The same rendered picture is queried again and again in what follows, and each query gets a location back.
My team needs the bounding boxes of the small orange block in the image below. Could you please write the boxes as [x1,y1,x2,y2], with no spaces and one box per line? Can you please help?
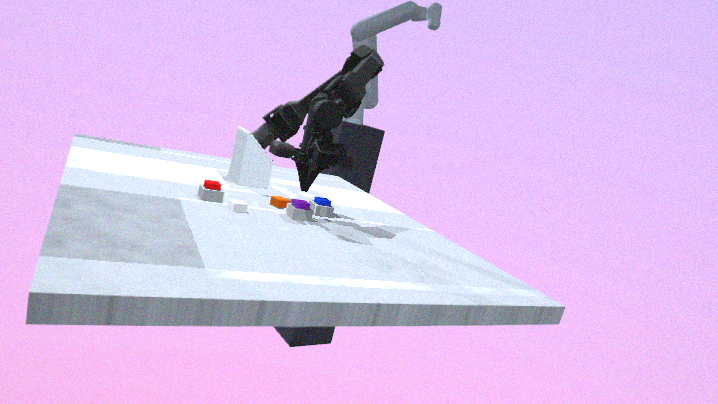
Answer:
[269,196,289,208]

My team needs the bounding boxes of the purple button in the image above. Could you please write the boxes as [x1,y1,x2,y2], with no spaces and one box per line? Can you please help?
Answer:
[285,199,314,222]

